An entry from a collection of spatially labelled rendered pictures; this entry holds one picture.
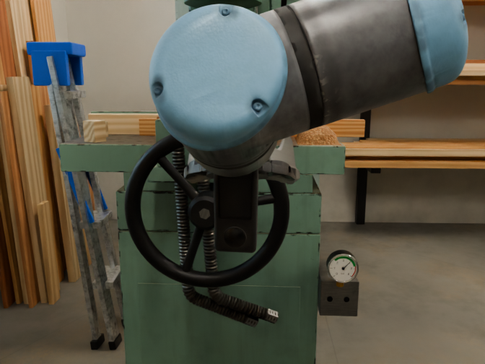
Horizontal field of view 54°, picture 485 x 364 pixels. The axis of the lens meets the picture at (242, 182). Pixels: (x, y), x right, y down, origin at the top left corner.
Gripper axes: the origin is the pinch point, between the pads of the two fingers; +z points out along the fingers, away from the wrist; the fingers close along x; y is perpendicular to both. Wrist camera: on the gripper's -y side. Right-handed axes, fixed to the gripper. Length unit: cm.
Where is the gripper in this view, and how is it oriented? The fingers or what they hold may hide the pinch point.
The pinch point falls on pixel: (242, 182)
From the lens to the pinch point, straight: 65.6
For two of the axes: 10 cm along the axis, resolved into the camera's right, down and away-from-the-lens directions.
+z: 0.5, 1.4, 9.9
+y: 0.2, -9.9, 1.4
